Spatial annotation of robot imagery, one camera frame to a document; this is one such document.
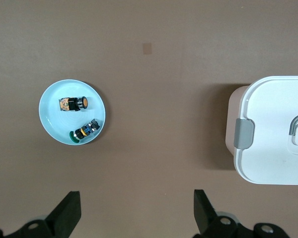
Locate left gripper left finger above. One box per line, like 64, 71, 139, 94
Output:
0, 190, 81, 238

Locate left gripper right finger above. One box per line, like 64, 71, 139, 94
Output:
192, 189, 289, 238

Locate orange push button switch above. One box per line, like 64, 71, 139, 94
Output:
59, 96, 89, 112

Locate light blue round plate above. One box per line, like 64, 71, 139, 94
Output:
38, 79, 107, 145

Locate white lidded container grey latches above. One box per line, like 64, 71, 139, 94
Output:
224, 75, 298, 185

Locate green push button switch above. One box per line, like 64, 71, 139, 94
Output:
69, 119, 100, 144

